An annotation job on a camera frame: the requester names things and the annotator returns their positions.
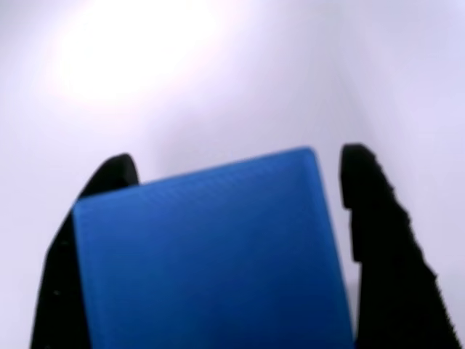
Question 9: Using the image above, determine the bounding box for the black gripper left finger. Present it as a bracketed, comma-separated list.
[31, 153, 141, 349]

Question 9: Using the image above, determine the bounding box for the blue cube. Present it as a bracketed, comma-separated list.
[71, 145, 356, 349]

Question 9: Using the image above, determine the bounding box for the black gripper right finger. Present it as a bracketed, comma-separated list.
[339, 143, 465, 349]

